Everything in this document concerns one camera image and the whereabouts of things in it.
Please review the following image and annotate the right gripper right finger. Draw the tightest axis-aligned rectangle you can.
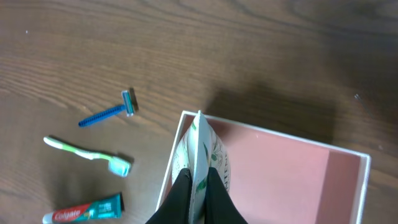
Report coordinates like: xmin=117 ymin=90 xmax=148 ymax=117
xmin=205 ymin=167 xmax=248 ymax=224

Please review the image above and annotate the white cosmetic tube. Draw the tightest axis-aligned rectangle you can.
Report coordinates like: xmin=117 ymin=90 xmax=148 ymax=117
xmin=171 ymin=111 xmax=231 ymax=223

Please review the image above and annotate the blue disposable razor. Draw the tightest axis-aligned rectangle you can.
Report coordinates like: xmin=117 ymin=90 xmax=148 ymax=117
xmin=78 ymin=88 xmax=139 ymax=128

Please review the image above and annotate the white box pink interior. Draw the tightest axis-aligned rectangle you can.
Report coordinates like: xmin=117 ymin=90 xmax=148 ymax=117
xmin=154 ymin=110 xmax=372 ymax=224

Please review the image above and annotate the Colgate toothpaste tube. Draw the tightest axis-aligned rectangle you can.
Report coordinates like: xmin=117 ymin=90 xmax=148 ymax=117
xmin=42 ymin=192 xmax=124 ymax=224

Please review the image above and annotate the green white toothbrush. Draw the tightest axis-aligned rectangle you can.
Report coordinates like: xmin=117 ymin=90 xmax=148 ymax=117
xmin=44 ymin=136 xmax=131 ymax=177

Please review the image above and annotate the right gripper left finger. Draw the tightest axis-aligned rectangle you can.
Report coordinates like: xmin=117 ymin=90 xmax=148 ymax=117
xmin=146 ymin=168 xmax=192 ymax=224

